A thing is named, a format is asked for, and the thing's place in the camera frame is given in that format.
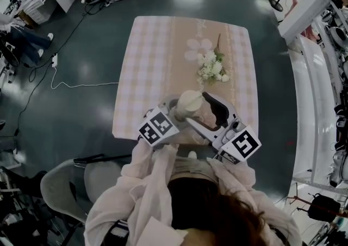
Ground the pink checked tablecloth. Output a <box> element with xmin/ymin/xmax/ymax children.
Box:
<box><xmin>111</xmin><ymin>15</ymin><xmax>258</xmax><ymax>146</ymax></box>

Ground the person's left forearm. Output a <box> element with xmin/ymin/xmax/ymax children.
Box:
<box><xmin>121</xmin><ymin>141</ymin><xmax>180</xmax><ymax>202</ymax></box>

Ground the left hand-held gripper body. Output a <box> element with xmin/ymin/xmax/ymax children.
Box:
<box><xmin>137</xmin><ymin>104</ymin><xmax>181</xmax><ymax>149</ymax></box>

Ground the black backpack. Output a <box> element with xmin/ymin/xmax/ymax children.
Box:
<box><xmin>307</xmin><ymin>193</ymin><xmax>342</xmax><ymax>223</ymax></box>

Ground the person's right forearm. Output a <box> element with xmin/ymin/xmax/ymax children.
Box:
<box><xmin>206</xmin><ymin>157</ymin><xmax>256</xmax><ymax>193</ymax></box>

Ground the row of black white devices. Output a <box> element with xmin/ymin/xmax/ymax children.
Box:
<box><xmin>323</xmin><ymin>0</ymin><xmax>348</xmax><ymax>188</ymax></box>

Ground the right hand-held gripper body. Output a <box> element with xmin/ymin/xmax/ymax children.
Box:
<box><xmin>211</xmin><ymin>118</ymin><xmax>263</xmax><ymax>165</ymax></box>

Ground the grey shell chair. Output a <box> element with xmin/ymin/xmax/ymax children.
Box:
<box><xmin>40</xmin><ymin>153</ymin><xmax>133</xmax><ymax>224</ymax></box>

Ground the black office chair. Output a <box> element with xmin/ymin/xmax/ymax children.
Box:
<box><xmin>0</xmin><ymin>165</ymin><xmax>48</xmax><ymax>205</ymax></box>

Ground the white shelf rack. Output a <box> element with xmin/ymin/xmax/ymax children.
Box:
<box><xmin>278</xmin><ymin>0</ymin><xmax>348</xmax><ymax>188</ymax></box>

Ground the cream ceramic vase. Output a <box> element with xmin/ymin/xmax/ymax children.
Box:
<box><xmin>176</xmin><ymin>89</ymin><xmax>204</xmax><ymax>113</ymax></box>

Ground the white floor cable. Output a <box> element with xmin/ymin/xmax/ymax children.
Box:
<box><xmin>50</xmin><ymin>65</ymin><xmax>120</xmax><ymax>90</ymax></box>

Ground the white flower bouquet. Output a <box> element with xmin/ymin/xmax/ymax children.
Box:
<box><xmin>197</xmin><ymin>34</ymin><xmax>231</xmax><ymax>85</ymax></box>

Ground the person's torso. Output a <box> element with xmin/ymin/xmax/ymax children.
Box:
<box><xmin>84</xmin><ymin>157</ymin><xmax>302</xmax><ymax>246</ymax></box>

